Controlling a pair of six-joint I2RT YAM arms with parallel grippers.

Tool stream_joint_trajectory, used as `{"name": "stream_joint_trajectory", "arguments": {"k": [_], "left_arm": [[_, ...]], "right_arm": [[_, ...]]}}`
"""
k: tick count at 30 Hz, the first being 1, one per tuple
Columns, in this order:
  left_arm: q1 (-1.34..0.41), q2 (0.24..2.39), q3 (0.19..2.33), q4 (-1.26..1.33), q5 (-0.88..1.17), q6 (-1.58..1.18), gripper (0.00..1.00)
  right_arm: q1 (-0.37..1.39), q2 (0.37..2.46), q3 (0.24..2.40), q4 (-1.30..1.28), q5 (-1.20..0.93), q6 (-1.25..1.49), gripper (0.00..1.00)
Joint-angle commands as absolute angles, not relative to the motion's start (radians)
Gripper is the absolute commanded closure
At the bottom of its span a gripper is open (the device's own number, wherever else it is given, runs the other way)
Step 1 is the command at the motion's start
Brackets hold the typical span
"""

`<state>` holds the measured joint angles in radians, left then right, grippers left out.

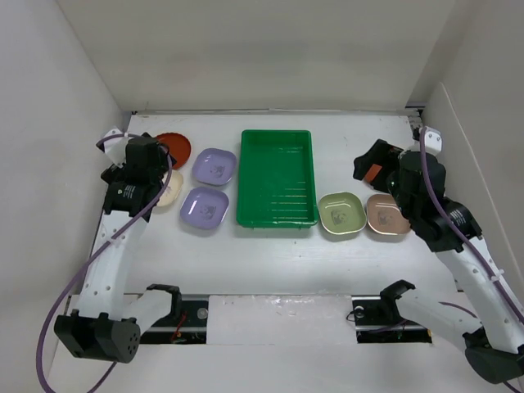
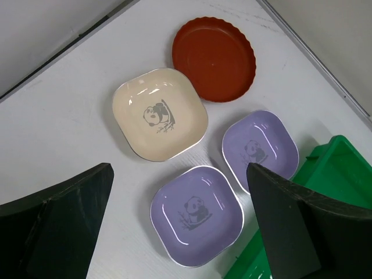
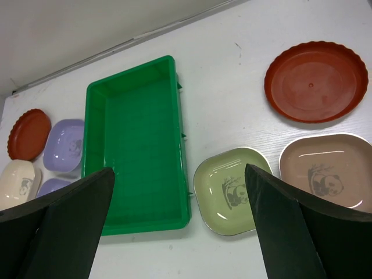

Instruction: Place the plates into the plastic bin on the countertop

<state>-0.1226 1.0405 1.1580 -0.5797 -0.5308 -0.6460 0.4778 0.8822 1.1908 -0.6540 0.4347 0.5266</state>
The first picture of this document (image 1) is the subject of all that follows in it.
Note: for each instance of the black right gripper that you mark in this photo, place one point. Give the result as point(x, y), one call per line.
point(381, 153)

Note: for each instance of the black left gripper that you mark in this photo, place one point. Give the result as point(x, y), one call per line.
point(115, 173)

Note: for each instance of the red round plate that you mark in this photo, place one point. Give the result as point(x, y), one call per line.
point(179, 147)
point(372, 173)

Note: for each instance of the cream square plate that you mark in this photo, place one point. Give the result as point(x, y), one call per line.
point(174, 186)

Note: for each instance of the pink square plate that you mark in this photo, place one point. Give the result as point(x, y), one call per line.
point(384, 216)

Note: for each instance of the purple square plate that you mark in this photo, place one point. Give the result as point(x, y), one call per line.
point(204, 208)
point(214, 166)

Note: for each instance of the green square plate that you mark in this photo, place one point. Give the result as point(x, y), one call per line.
point(342, 213)

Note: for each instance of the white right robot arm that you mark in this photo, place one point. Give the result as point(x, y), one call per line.
point(492, 340)

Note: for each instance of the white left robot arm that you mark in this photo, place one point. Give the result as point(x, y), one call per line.
point(103, 325)

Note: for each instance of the green plastic bin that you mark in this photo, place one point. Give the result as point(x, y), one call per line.
point(276, 184)

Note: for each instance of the aluminium rail right side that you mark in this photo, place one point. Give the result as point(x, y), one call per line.
point(414, 114)

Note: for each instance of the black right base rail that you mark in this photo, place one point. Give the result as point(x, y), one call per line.
point(374, 324)

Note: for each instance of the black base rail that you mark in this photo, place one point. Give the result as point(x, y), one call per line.
point(374, 324)
point(189, 328)

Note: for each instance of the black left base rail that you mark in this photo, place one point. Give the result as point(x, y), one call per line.
point(189, 328)

